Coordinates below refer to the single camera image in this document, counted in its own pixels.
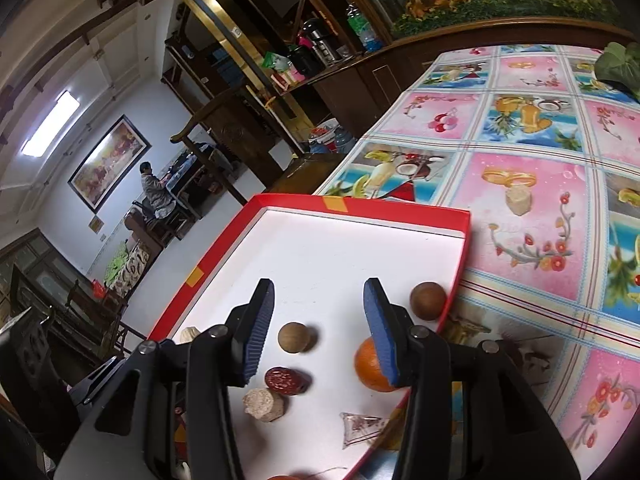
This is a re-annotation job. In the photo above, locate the dark red date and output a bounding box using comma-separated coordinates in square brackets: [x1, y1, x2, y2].
[264, 367, 308, 396]

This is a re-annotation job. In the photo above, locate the colourful fruit pattern tablecloth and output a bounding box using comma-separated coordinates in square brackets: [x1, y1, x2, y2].
[320, 44, 639, 479]

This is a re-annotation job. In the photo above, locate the brown round fruit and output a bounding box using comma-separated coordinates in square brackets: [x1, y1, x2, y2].
[278, 322, 311, 353]
[409, 282, 447, 321]

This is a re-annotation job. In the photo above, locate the seated person in background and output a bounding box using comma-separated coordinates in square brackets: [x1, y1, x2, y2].
[139, 162, 176, 219]

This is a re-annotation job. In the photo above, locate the beige snack chunk large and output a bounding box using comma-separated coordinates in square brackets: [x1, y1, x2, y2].
[243, 388, 285, 422]

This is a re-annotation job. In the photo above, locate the dark wooden chair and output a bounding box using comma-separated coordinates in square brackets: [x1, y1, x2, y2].
[170, 84, 345, 205]

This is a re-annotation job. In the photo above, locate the green label plastic bottle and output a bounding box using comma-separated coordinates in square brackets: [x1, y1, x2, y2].
[346, 3, 383, 52]

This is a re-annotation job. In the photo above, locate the ceiling light panel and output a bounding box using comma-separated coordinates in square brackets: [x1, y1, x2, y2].
[21, 90, 79, 158]

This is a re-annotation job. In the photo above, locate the brown round fruit front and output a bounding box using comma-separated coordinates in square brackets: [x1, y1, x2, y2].
[409, 282, 447, 321]

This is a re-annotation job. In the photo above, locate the framed landscape painting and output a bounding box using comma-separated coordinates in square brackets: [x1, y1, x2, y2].
[67, 114, 151, 212]

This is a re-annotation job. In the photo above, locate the brown round fruit back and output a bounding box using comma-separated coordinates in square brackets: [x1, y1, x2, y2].
[278, 322, 311, 353]

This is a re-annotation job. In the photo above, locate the orange tangerine front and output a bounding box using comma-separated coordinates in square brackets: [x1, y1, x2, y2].
[354, 337, 396, 392]

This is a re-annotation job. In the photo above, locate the black thermos flask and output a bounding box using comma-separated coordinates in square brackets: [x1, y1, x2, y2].
[303, 18, 341, 66]

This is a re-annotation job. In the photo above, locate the clear plastic wrapper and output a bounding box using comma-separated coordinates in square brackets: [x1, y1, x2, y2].
[341, 412, 390, 448]

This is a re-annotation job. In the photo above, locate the red shallow box tray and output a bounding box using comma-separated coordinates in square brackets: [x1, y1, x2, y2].
[151, 194, 471, 479]

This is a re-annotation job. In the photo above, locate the green leafy vegetable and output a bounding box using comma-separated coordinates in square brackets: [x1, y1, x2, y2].
[594, 42, 640, 101]

